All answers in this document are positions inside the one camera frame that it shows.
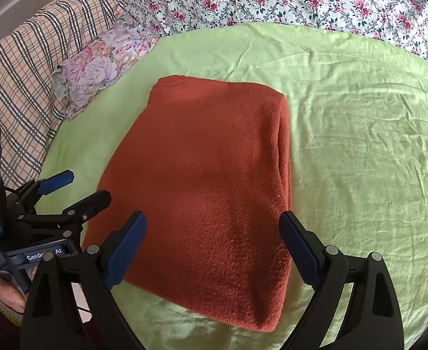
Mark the person's left hand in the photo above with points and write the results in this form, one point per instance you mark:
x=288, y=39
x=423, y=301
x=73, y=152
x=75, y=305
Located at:
x=11, y=291

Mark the plaid blanket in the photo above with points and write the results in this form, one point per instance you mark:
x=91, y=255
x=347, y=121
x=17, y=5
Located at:
x=24, y=73

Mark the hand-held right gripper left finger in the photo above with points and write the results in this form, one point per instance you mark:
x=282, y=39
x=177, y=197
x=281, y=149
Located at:
x=126, y=249

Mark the orange knit sweater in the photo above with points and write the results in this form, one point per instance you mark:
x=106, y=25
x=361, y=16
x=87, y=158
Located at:
x=199, y=175

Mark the purple floral pillow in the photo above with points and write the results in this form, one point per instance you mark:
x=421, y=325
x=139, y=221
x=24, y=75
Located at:
x=101, y=62

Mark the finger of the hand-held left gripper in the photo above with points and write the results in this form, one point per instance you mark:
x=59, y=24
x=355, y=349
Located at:
x=55, y=182
x=90, y=204

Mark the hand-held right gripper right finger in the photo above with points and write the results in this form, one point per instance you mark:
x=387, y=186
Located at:
x=301, y=249

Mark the light green bed sheet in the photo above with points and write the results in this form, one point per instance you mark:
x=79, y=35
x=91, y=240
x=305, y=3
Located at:
x=363, y=153

